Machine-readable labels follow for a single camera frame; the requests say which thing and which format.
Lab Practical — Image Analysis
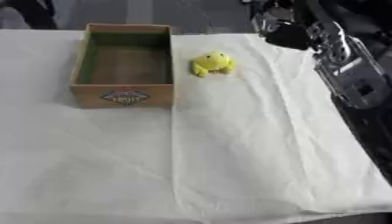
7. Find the yellow toy frog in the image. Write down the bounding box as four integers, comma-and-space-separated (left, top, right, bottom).
190, 51, 238, 78

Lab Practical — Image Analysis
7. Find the tan cardboard box green inside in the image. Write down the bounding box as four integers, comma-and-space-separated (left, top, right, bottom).
68, 23, 177, 109

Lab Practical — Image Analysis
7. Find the dark chair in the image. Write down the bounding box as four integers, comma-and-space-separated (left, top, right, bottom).
0, 0, 60, 31

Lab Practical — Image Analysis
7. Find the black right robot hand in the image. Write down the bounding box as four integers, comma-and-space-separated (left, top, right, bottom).
251, 0, 314, 51

